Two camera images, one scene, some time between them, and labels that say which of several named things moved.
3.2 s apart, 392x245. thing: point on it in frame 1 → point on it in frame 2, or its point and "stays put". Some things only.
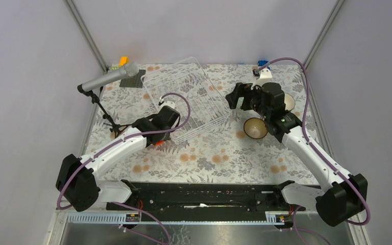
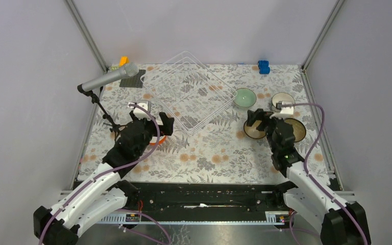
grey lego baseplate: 135,81 stays put
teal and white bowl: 289,102 stays put
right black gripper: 242,90 → 259,114
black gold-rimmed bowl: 255,128 stays put
